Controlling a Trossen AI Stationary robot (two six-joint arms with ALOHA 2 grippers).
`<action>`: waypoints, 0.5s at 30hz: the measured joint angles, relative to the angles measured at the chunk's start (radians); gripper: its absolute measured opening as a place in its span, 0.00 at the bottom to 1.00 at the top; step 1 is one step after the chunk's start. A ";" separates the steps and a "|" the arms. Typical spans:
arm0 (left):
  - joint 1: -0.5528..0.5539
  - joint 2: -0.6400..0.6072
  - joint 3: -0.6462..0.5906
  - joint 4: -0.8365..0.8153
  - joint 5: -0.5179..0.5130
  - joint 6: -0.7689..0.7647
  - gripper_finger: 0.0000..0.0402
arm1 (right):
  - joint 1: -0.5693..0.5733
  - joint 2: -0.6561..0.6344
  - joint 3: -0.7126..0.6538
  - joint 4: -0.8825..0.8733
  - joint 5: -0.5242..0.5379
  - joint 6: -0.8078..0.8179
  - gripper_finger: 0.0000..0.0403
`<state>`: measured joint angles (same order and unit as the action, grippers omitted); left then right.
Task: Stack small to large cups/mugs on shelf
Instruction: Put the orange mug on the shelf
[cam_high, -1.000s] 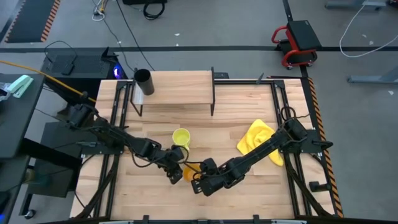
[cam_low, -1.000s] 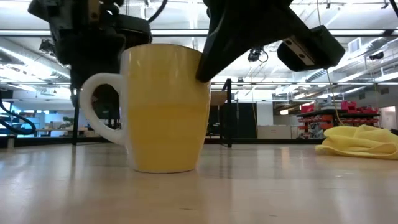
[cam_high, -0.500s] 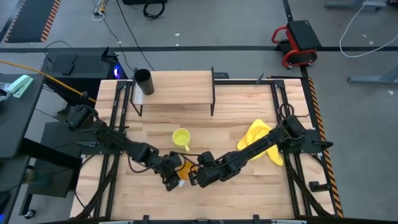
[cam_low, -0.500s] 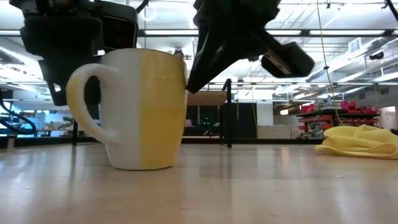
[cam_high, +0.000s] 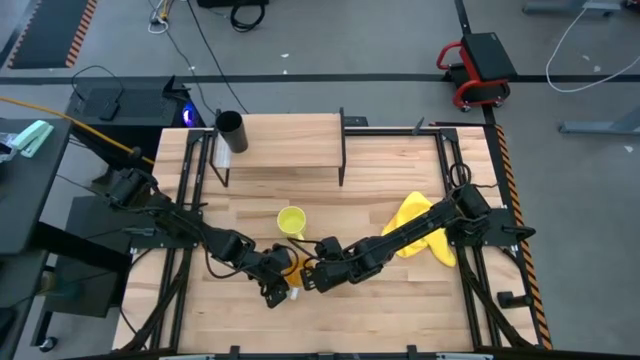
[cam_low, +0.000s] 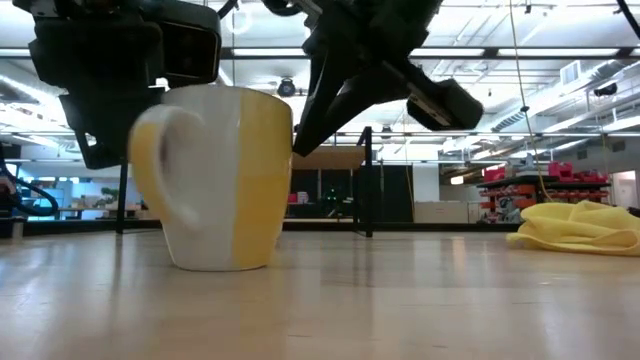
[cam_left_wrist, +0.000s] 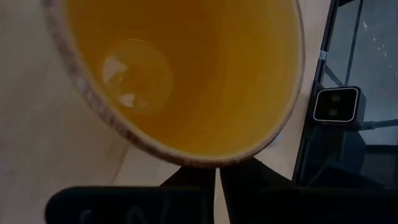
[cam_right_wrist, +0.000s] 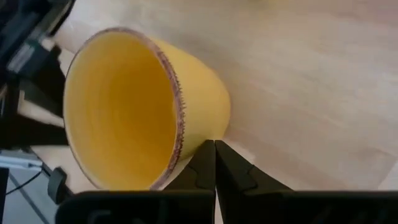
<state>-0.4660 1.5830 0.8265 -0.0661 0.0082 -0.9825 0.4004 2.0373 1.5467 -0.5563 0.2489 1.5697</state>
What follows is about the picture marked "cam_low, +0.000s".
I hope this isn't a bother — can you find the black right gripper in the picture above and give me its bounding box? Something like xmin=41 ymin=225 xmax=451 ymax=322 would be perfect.
xmin=292 ymin=0 xmax=444 ymax=157

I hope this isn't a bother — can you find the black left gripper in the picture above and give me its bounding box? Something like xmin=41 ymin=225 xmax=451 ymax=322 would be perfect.
xmin=12 ymin=0 xmax=167 ymax=171

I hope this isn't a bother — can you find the potted plant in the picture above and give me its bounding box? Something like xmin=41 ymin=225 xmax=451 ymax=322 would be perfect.
xmin=94 ymin=186 xmax=121 ymax=210

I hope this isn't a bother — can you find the black cabinet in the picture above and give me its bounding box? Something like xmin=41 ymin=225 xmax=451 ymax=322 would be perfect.
xmin=289 ymin=167 xmax=415 ymax=224

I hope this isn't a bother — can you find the beige low cabinet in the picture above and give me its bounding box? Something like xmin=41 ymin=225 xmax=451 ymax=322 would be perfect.
xmin=413 ymin=200 xmax=481 ymax=225

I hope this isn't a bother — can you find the rack with red bins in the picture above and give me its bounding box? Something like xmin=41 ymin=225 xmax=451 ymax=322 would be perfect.
xmin=475 ymin=160 xmax=612 ymax=225

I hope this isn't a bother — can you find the yellow cloth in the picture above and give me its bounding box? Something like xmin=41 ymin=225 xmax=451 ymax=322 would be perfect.
xmin=505 ymin=199 xmax=640 ymax=258

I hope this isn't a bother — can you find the black ceiling camera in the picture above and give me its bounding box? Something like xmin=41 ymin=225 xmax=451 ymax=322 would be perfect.
xmin=276 ymin=76 xmax=298 ymax=99

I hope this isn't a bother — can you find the wooden shelf with black frame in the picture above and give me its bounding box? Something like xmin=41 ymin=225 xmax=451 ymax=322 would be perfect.
xmin=115 ymin=126 xmax=375 ymax=239

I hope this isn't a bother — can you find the black hose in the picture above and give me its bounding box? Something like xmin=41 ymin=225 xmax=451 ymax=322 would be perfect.
xmin=0 ymin=144 xmax=61 ymax=219

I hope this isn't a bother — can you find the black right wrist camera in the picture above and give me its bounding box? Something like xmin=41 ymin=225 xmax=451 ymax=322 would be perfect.
xmin=405 ymin=78 xmax=485 ymax=133

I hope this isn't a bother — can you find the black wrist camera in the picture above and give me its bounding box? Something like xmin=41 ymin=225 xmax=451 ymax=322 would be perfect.
xmin=158 ymin=12 xmax=223 ymax=89
xmin=405 ymin=78 xmax=485 ymax=133

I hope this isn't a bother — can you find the white hanging ring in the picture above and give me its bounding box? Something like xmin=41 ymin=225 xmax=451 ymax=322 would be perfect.
xmin=225 ymin=7 xmax=254 ymax=35

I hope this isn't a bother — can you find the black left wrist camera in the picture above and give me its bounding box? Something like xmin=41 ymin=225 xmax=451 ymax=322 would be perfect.
xmin=158 ymin=12 xmax=223 ymax=89

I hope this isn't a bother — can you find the black metal table frame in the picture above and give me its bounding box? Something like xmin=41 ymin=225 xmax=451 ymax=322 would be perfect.
xmin=0 ymin=217 xmax=521 ymax=237

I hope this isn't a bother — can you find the yellow hanging cable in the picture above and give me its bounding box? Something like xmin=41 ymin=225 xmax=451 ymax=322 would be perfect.
xmin=508 ymin=0 xmax=554 ymax=204

